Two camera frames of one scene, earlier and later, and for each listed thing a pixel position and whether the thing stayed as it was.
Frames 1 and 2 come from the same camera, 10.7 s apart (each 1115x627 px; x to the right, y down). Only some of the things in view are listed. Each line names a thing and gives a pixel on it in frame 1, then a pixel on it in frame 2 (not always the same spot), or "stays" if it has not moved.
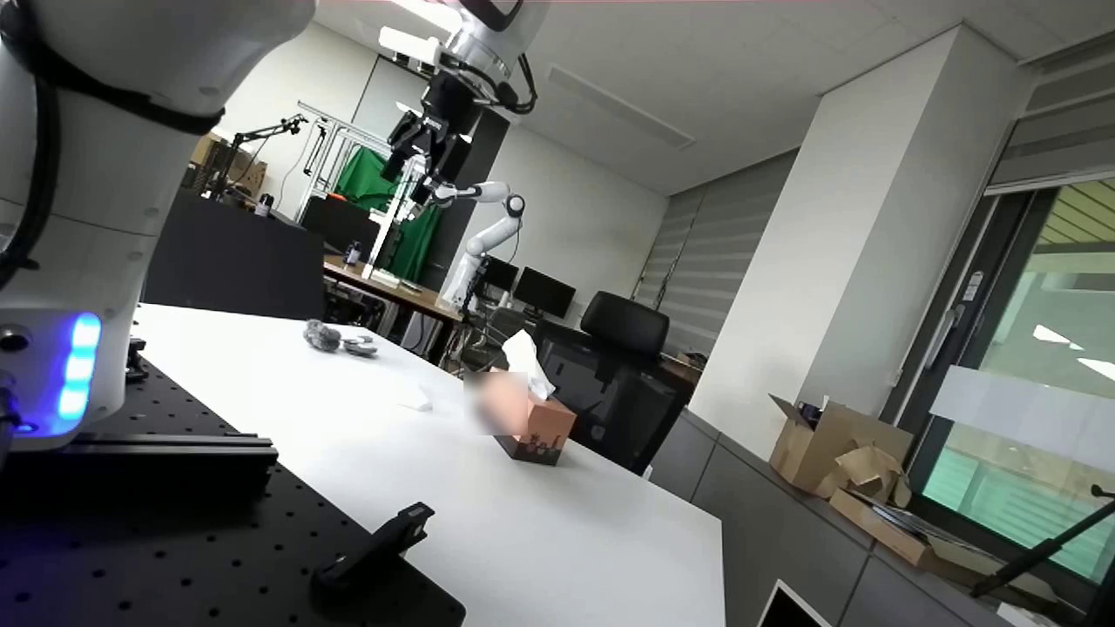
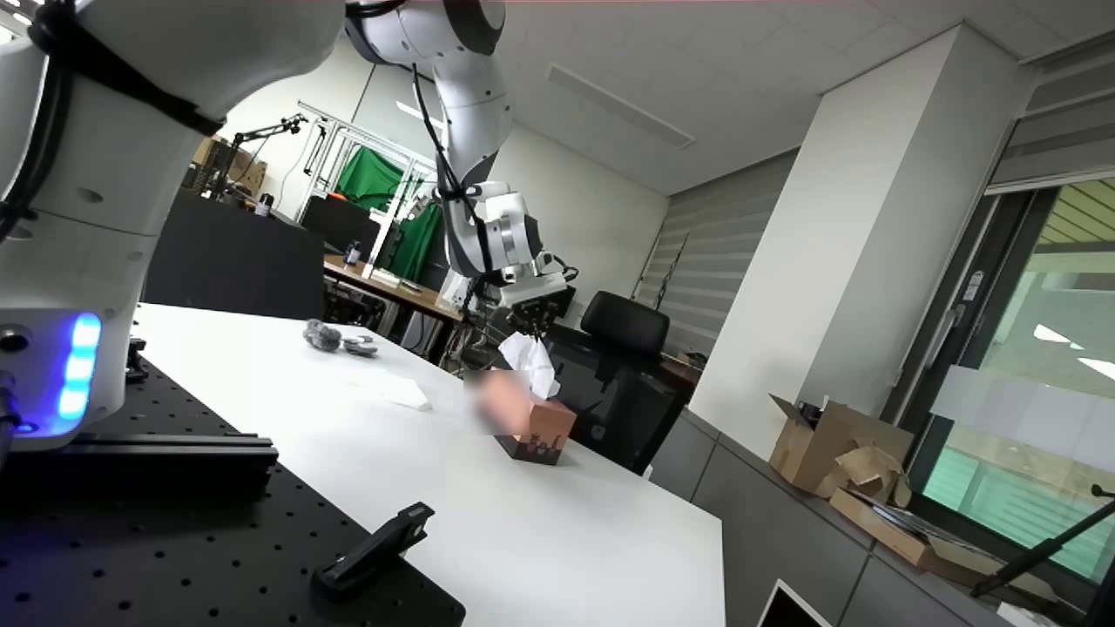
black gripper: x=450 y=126 → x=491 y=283
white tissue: x=525 y=362 stays
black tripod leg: x=1042 y=551 stays
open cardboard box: x=837 y=450 stays
